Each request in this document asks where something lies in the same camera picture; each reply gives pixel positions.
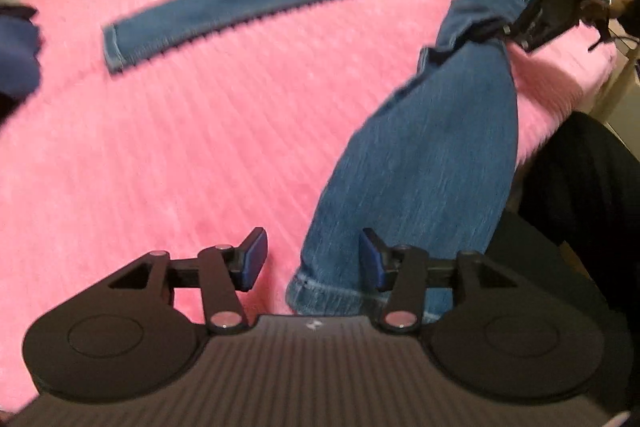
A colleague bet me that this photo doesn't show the person's black clothing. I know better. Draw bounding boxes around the person's black clothing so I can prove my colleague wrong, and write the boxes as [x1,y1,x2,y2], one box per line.
[487,111,640,360]

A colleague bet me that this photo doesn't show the pink ribbed fleece blanket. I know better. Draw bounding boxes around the pink ribbed fleece blanket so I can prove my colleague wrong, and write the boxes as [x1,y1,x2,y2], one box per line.
[0,0,618,413]

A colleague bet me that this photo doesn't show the dark blue cloth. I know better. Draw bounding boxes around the dark blue cloth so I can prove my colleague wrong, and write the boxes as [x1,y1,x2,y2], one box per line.
[0,4,44,122]

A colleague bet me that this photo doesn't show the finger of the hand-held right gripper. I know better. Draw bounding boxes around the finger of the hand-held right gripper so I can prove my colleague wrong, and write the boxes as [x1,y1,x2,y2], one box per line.
[501,0,585,54]

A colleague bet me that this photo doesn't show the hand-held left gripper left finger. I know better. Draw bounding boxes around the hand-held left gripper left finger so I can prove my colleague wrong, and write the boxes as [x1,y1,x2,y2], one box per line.
[107,227,269,335]

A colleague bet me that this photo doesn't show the blue denim jeans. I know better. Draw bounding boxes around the blue denim jeans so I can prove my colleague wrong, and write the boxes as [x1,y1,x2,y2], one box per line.
[101,0,537,325]

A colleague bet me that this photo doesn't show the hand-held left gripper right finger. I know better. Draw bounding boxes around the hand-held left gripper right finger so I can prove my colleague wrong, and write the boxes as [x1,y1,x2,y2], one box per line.
[361,227,521,335]

